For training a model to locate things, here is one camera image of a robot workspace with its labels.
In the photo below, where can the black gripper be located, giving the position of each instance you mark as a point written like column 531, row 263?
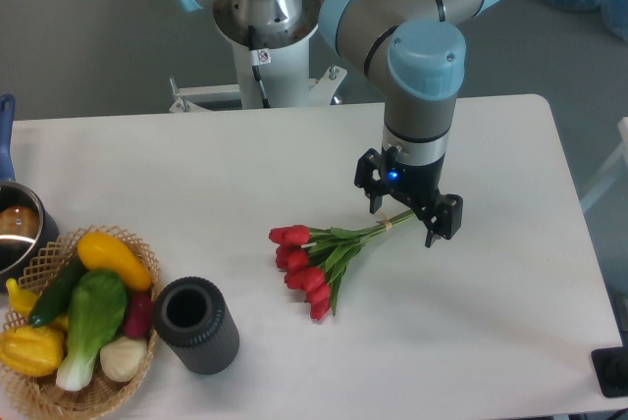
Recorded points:
column 417, row 187

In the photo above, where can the red tulip bouquet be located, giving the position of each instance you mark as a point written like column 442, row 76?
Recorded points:
column 314, row 261

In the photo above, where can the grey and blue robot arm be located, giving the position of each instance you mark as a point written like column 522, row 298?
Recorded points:
column 411, row 50

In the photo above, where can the dark grey ribbed vase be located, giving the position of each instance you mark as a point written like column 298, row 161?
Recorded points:
column 192, row 317

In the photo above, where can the black device at table edge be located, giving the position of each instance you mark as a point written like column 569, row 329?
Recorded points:
column 611, row 369

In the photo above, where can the red radish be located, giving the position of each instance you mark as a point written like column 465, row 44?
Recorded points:
column 139, row 316

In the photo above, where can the yellow squash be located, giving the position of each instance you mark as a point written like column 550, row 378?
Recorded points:
column 99, row 251

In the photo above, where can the white garlic bulb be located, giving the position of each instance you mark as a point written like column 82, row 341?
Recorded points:
column 120, row 359

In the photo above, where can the green bok choy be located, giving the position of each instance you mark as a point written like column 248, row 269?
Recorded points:
column 96, row 312

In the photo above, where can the woven wicker basket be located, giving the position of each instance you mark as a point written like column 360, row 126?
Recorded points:
column 41, row 398

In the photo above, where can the dark green cucumber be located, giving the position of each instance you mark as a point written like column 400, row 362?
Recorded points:
column 55, row 298

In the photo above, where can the small yellow gourd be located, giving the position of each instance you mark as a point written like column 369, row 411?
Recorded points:
column 23, row 300

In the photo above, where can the yellow ridged pumpkin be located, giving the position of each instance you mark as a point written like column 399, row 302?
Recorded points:
column 35, row 352

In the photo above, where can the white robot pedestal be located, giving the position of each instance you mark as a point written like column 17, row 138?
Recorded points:
column 270, row 41

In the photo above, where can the white furniture frame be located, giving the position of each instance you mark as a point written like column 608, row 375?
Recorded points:
column 608, row 173

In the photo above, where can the blue handled saucepan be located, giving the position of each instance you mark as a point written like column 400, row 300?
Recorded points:
column 26, row 226

